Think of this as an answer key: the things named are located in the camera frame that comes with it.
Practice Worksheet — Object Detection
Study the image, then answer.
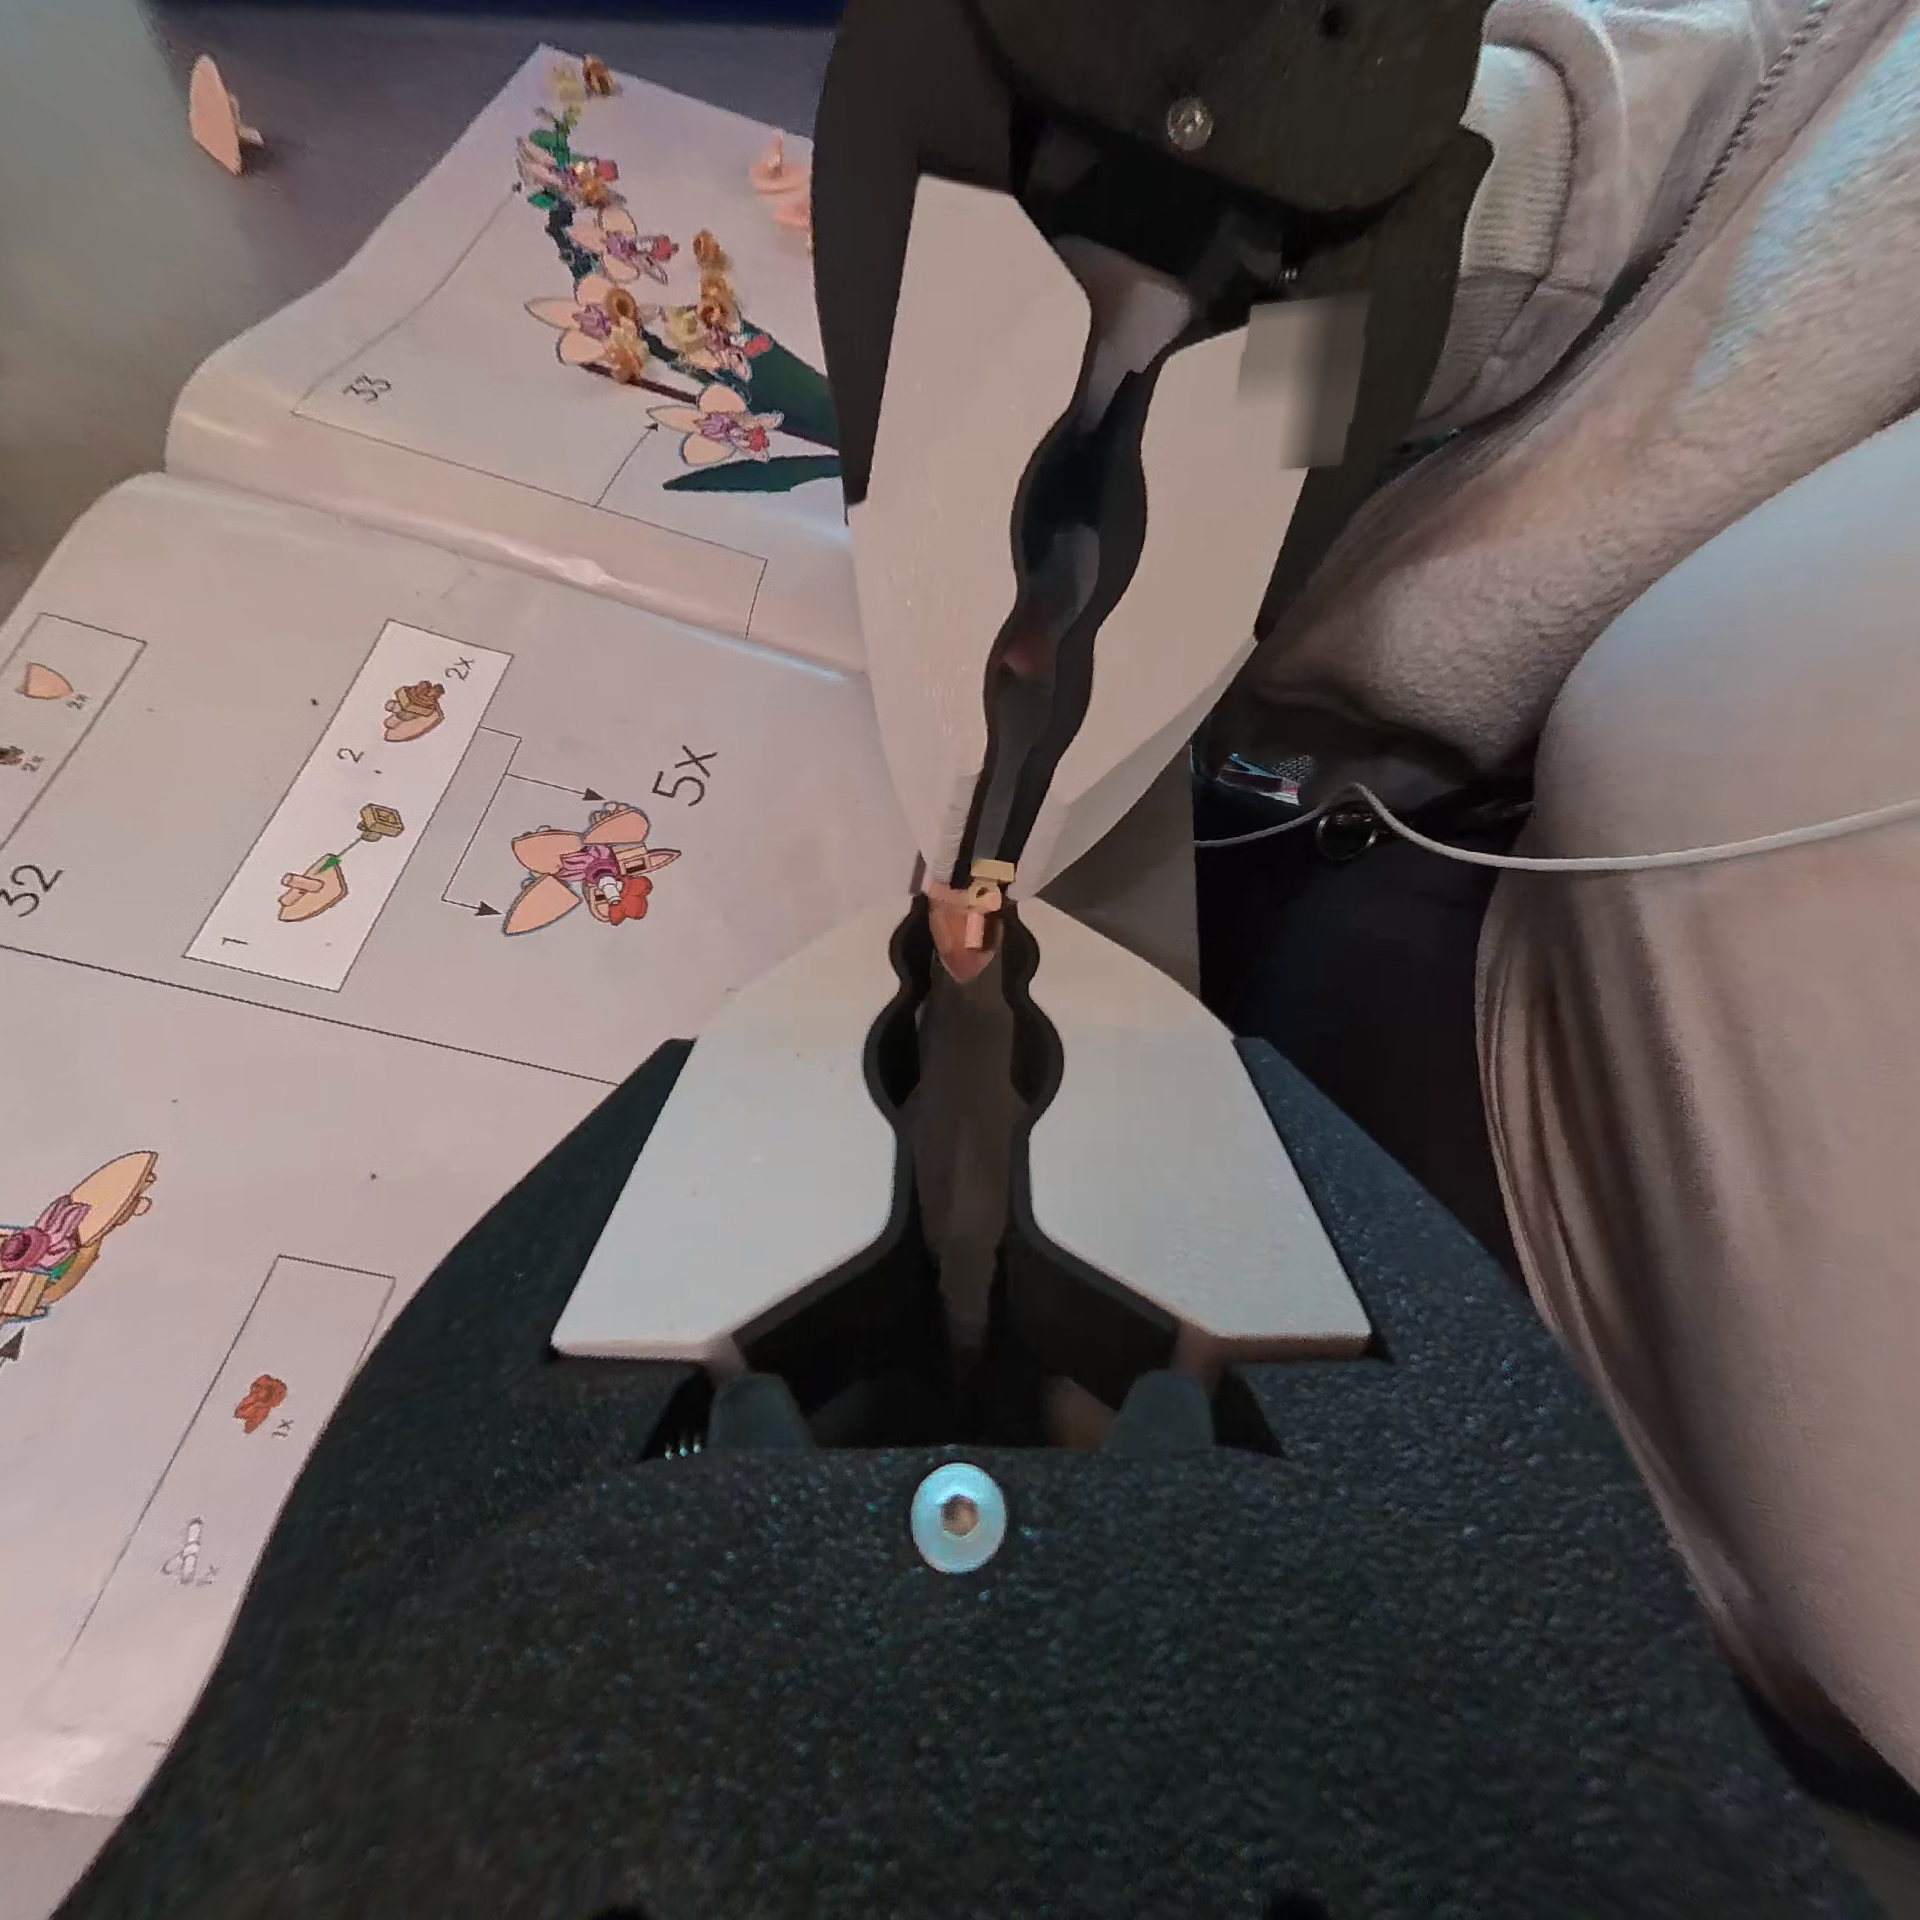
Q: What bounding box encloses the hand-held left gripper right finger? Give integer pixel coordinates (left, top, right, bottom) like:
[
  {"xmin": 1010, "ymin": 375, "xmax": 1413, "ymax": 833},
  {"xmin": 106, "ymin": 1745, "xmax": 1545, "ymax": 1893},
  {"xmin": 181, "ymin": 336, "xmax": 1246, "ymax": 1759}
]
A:
[{"xmin": 1000, "ymin": 885, "xmax": 1374, "ymax": 1370}]

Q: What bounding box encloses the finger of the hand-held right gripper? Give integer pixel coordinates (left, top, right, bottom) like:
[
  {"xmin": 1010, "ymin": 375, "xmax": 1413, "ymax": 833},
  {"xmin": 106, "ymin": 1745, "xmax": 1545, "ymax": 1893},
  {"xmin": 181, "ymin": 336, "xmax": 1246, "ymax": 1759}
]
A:
[
  {"xmin": 982, "ymin": 293, "xmax": 1374, "ymax": 904},
  {"xmin": 847, "ymin": 173, "xmax": 1103, "ymax": 887}
]

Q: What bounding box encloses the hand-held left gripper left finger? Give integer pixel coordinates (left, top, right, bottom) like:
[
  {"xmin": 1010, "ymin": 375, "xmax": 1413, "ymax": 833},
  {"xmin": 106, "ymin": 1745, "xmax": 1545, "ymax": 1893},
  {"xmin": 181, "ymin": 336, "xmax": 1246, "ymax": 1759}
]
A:
[{"xmin": 551, "ymin": 897, "xmax": 921, "ymax": 1374}]

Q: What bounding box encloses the person's right forearm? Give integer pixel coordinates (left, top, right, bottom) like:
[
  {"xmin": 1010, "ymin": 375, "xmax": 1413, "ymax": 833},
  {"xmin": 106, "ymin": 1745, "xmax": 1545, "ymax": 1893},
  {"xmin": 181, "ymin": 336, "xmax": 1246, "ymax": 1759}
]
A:
[{"xmin": 1409, "ymin": 0, "xmax": 1696, "ymax": 430}]

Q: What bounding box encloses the toy brick instruction booklet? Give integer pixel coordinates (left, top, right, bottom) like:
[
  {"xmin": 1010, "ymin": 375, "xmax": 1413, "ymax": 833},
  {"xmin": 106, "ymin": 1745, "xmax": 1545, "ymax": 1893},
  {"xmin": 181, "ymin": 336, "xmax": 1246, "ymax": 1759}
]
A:
[{"xmin": 0, "ymin": 46, "xmax": 1201, "ymax": 1818}]

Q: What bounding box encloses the person's torso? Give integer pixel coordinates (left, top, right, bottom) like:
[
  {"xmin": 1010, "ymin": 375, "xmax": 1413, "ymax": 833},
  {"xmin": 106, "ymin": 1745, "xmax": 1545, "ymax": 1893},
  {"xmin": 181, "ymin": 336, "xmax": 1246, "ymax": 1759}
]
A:
[{"xmin": 1199, "ymin": 0, "xmax": 1920, "ymax": 1801}]

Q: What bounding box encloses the black lanyard clip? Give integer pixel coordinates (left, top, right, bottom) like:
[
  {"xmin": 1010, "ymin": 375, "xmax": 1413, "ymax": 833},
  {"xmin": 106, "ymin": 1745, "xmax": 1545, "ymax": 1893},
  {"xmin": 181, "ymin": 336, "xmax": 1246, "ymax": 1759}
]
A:
[{"xmin": 1215, "ymin": 750, "xmax": 1530, "ymax": 865}]

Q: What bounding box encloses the thin white cord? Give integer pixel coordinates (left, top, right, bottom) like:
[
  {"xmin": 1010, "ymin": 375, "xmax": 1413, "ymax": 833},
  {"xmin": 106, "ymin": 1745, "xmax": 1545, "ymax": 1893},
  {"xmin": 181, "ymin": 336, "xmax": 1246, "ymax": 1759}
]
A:
[{"xmin": 1190, "ymin": 781, "xmax": 1920, "ymax": 875}]

